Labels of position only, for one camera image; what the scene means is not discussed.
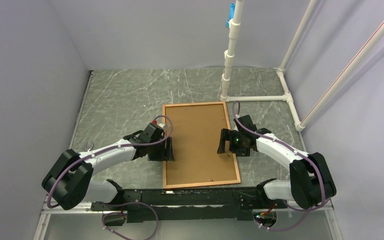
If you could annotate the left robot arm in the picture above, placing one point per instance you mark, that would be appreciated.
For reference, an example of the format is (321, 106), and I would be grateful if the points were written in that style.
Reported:
(69, 181)

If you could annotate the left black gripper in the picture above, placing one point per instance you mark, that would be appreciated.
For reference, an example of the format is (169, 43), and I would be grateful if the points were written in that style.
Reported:
(165, 154)

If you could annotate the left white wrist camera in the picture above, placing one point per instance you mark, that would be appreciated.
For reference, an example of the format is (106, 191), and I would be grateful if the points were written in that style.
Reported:
(162, 125)

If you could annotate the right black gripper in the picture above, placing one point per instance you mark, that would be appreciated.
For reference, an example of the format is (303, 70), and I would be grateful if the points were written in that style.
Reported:
(227, 134)

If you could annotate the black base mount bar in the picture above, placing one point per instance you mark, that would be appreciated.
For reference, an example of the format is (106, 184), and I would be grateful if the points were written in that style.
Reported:
(140, 205)

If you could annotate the blue clip on pipe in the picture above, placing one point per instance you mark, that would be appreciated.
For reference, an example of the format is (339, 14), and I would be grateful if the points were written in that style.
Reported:
(230, 15)

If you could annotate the wooden picture frame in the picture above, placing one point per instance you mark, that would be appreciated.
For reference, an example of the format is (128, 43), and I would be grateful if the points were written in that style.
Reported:
(201, 184)

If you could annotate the brown backing board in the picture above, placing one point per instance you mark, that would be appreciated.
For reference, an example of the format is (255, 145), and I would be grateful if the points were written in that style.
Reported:
(198, 142)

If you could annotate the silver wrench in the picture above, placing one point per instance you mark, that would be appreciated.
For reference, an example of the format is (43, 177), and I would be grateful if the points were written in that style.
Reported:
(88, 146)

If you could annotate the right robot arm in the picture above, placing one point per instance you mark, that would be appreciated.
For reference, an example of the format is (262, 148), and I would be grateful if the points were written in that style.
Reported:
(310, 182)

